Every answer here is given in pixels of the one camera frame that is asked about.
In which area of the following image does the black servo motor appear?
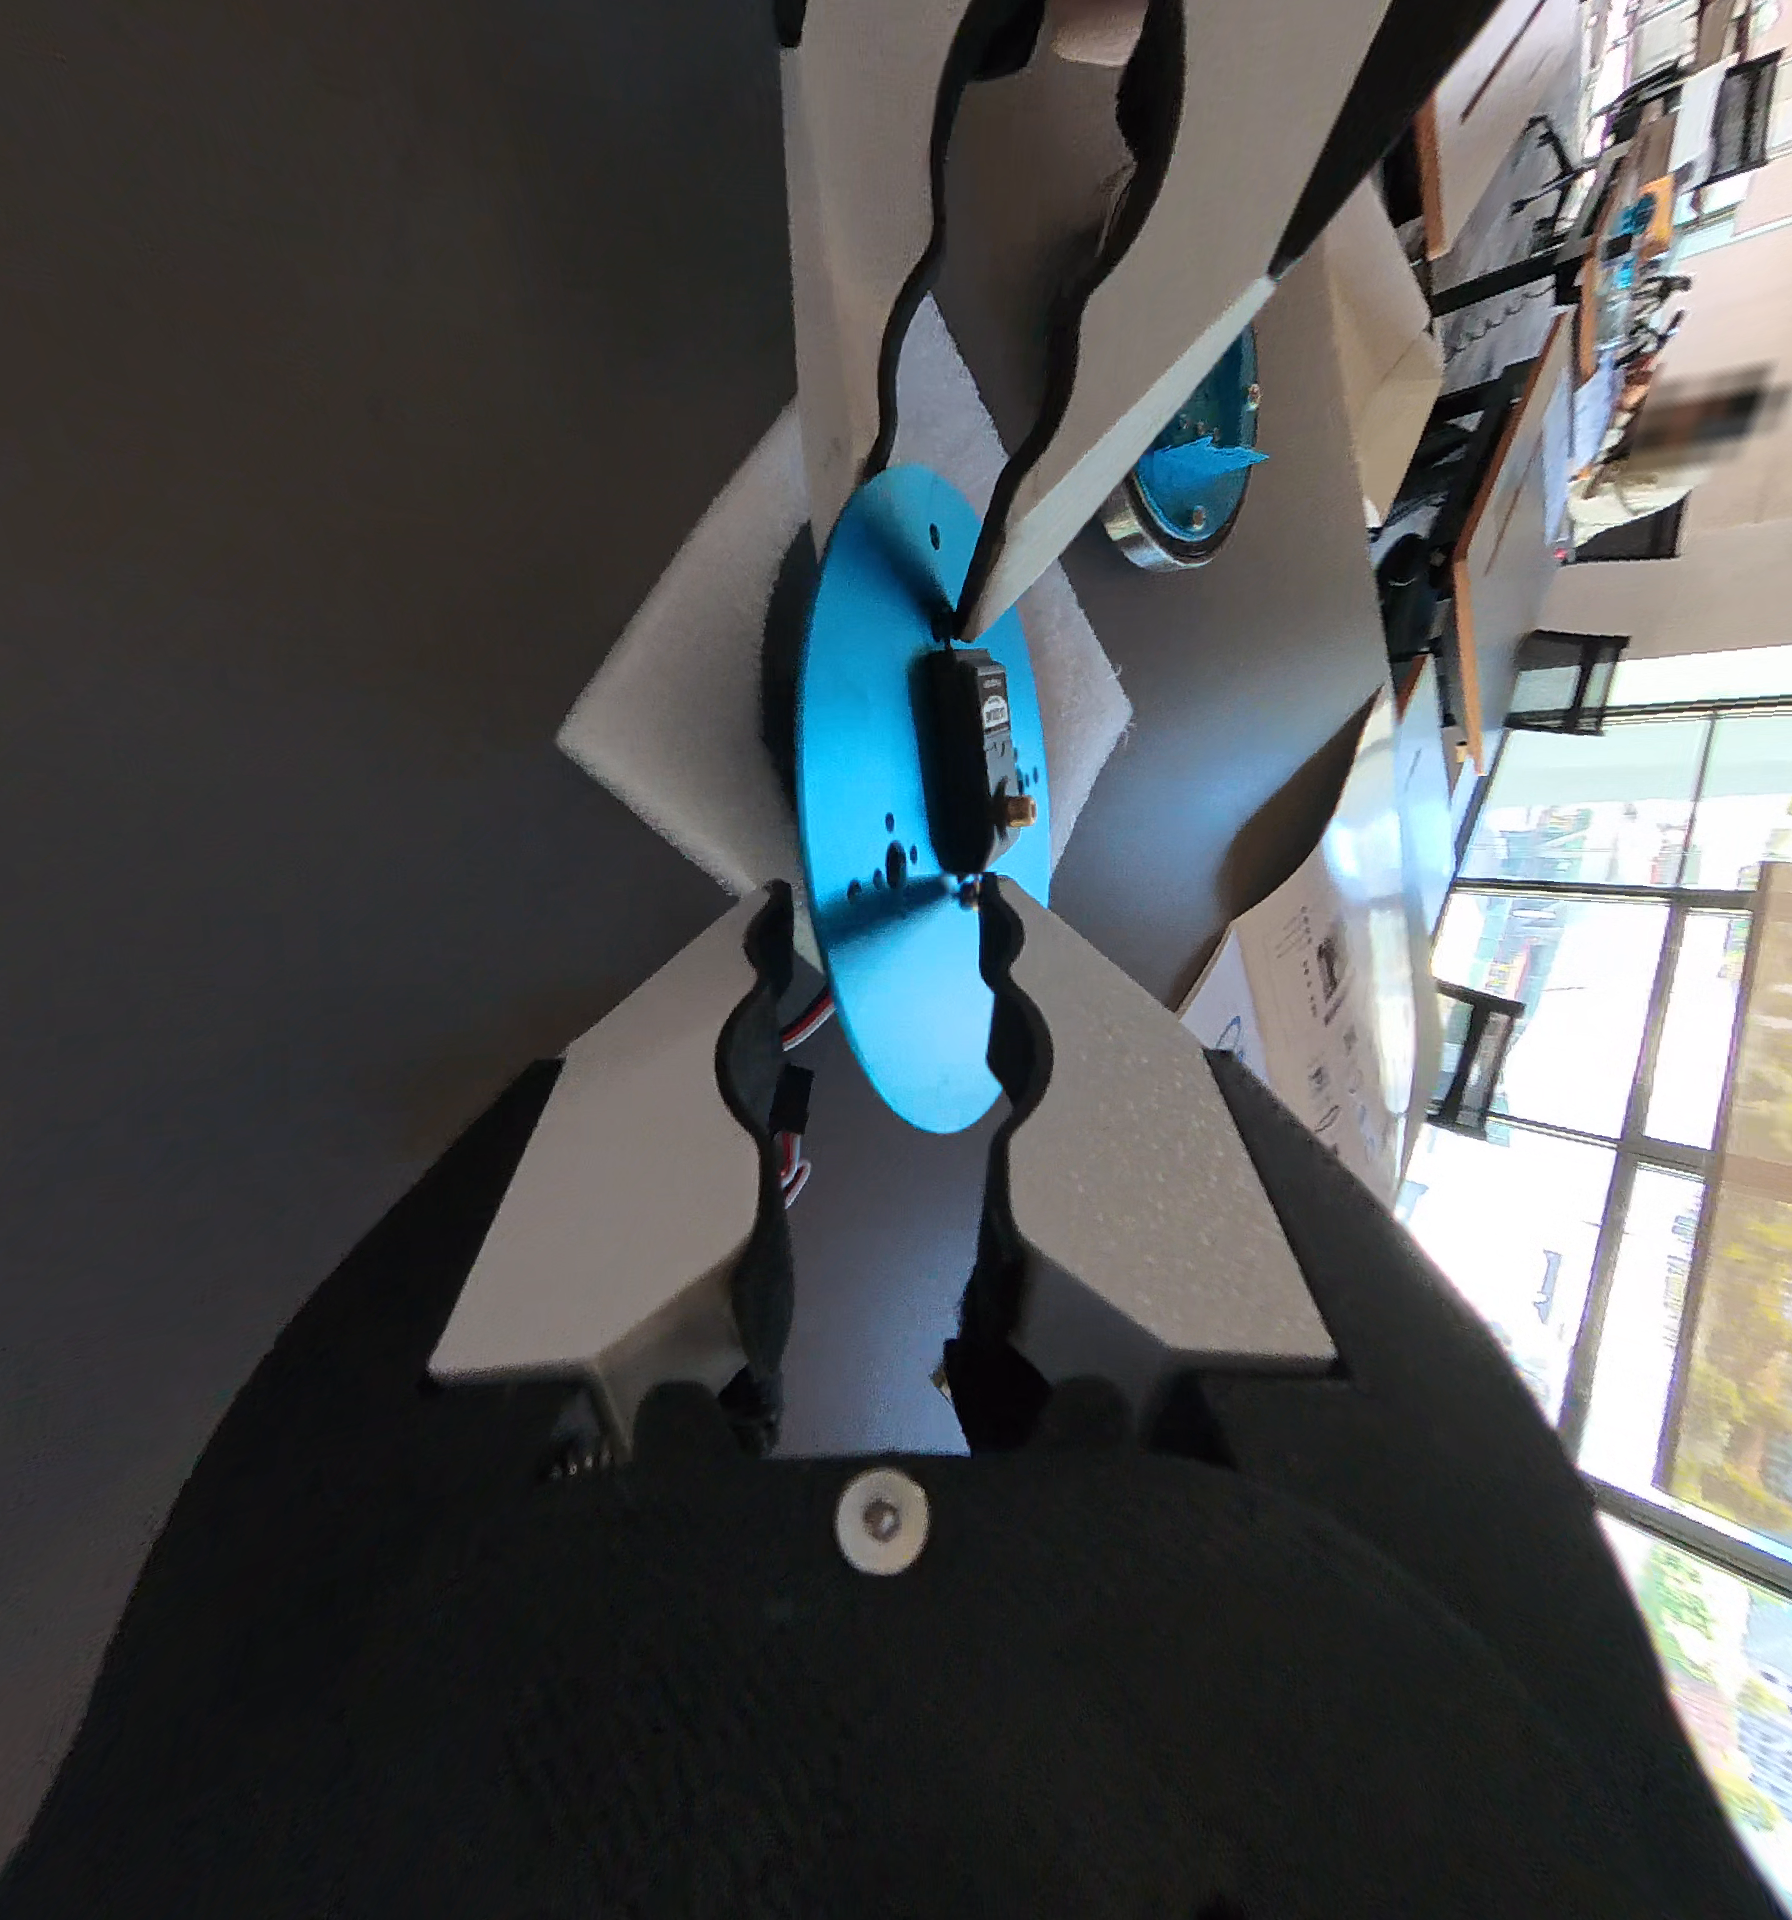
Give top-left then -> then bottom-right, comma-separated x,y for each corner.
915,641 -> 1042,890

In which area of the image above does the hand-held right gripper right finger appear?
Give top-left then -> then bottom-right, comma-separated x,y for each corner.
943,873 -> 1344,1453

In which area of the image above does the blue round metal plate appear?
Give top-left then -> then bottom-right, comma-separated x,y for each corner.
794,469 -> 1054,1133

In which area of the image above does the white instruction manual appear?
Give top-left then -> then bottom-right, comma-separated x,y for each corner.
1178,689 -> 1459,1202

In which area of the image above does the white cardboard box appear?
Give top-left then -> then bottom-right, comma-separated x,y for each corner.
1286,216 -> 1449,527

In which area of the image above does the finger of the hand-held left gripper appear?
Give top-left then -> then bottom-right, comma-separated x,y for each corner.
960,0 -> 1404,635
780,0 -> 976,522

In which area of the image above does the black office chair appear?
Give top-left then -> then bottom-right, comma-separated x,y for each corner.
1705,52 -> 1785,182
1429,983 -> 1527,1141
1503,629 -> 1631,736

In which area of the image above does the wooden office table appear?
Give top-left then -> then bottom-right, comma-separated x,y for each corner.
1436,315 -> 1572,769
1562,150 -> 1693,392

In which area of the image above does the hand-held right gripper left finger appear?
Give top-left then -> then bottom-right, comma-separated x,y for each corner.
426,882 -> 801,1457

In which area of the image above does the servo cable with black plug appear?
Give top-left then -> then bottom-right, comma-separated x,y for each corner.
765,960 -> 840,1221

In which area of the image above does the round turntable base blue top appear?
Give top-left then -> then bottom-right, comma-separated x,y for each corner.
1107,321 -> 1269,576

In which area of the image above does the large glass window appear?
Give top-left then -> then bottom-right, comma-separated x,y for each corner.
1397,644 -> 1792,1920

